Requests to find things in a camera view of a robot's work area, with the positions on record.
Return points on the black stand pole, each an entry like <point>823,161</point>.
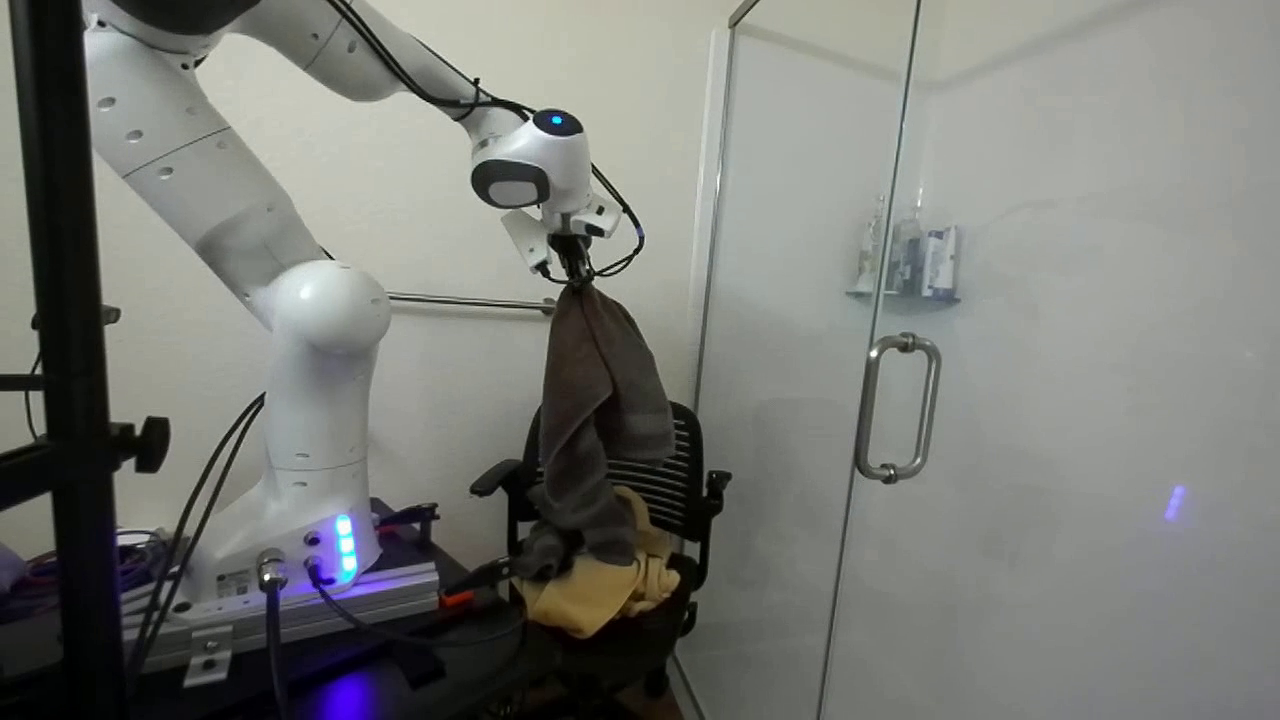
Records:
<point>64,332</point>

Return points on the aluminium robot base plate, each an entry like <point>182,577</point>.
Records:
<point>374,592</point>

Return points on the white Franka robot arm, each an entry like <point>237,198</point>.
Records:
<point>312,402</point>

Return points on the chrome glass door hinge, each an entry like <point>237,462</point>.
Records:
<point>925,264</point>

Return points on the black clamp knob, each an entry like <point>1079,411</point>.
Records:
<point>146,441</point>

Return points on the black mesh office chair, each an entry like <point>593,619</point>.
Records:
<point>497,477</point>

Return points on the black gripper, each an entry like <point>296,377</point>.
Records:
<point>571,248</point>

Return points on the yellow cloth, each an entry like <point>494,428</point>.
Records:
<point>586,601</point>

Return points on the small red item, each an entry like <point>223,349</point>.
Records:
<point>460,601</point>

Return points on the purple cloth pile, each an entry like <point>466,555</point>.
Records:
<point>17,573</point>

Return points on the black frame crossbar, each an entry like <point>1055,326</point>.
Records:
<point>25,472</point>

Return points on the gray metal corner bracket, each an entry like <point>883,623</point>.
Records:
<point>206,661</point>

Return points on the glass shower door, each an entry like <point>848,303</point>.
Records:
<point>1067,402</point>

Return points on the fixed glass shower panel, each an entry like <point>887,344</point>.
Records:
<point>787,402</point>

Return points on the chrome towel rack bar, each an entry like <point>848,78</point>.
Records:
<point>466,307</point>

